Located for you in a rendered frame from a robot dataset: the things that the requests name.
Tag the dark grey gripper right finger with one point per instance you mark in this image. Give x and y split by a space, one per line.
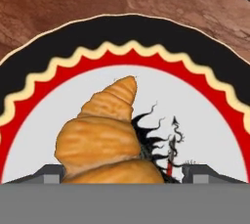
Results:
201 173

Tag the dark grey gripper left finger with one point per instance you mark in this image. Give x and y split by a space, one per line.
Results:
49 173

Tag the golden brown croissant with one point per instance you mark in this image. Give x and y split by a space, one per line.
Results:
104 136

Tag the black red white patterned plate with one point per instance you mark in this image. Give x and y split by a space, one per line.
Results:
195 81

